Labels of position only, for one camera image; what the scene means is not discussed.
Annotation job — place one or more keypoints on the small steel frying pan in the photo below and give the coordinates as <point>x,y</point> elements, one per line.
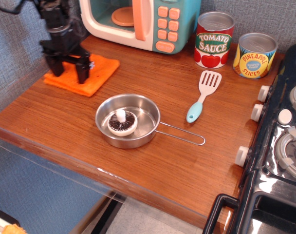
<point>149,119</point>

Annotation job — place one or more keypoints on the pineapple slices can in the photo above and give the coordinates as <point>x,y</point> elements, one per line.
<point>254,55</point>

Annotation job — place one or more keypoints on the white stove knob rear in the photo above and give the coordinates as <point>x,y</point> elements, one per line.
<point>263,93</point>

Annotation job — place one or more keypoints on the white stove knob middle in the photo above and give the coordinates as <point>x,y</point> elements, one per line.
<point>256,112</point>

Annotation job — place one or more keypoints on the tomato sauce can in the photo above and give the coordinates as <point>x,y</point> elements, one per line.
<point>213,39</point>

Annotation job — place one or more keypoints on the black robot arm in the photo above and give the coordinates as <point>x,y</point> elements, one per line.
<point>56,14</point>

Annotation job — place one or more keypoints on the black toy stove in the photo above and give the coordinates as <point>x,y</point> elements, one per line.
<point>267,190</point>

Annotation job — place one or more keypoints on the white spatula blue handle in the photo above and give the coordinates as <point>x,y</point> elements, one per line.
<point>208,83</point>

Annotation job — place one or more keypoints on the white stove knob front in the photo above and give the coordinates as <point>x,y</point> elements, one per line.
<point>241,156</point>

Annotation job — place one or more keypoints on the toy microwave oven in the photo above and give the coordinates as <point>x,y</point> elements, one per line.
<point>162,26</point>

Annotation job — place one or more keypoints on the orange plush object corner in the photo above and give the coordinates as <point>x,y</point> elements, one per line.
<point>13,229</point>

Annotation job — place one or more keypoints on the orange towel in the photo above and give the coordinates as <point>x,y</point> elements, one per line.
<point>102,70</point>

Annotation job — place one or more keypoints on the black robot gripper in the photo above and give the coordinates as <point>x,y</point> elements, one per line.
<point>64,45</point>

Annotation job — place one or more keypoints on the toy mushroom half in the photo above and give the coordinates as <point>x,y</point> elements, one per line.
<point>122,123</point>

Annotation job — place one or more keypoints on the white stove knob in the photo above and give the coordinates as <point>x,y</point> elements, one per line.
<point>241,156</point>
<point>256,112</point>
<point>263,93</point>

